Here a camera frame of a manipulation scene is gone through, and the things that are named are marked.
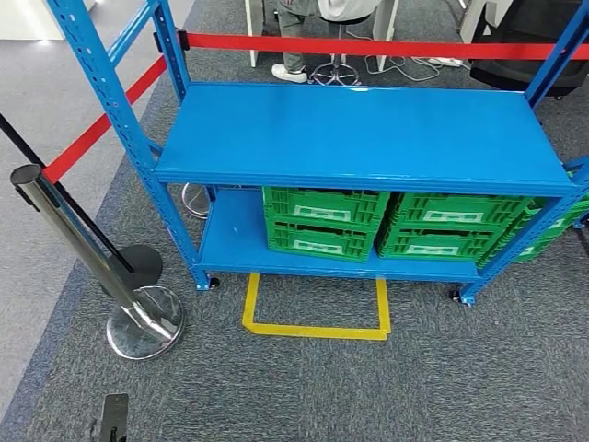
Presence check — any blue metal shelf rack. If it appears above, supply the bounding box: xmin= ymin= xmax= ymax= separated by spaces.
xmin=46 ymin=0 xmax=589 ymax=308

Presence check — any yellow floor tape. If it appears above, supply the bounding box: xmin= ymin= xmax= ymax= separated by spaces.
xmin=242 ymin=273 xmax=392 ymax=343

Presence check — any chrome dome base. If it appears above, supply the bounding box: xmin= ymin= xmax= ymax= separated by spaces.
xmin=106 ymin=285 xmax=186 ymax=362
xmin=180 ymin=182 xmax=213 ymax=221

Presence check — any chrome swivel stool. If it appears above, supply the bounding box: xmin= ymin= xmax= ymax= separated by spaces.
xmin=308 ymin=15 xmax=372 ymax=87

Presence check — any person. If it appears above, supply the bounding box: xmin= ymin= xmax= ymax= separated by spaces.
xmin=271 ymin=0 xmax=383 ymax=85

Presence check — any red barrier belt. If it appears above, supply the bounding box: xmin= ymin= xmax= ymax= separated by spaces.
xmin=41 ymin=54 xmax=168 ymax=185
xmin=186 ymin=32 xmax=589 ymax=63

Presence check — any black office chair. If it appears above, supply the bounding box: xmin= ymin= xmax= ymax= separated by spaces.
xmin=469 ymin=0 xmax=589 ymax=100

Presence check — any white cable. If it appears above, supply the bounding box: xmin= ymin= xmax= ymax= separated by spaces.
xmin=345 ymin=30 xmax=471 ymax=84

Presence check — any black post with disc base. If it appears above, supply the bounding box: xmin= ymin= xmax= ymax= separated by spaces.
xmin=0 ymin=112 xmax=164 ymax=298

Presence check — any black stanchion post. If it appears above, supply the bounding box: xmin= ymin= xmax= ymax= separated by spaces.
xmin=154 ymin=29 xmax=191 ymax=54

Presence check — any chrome stanchion post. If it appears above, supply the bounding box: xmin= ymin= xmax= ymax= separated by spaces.
xmin=10 ymin=164 xmax=172 ymax=344

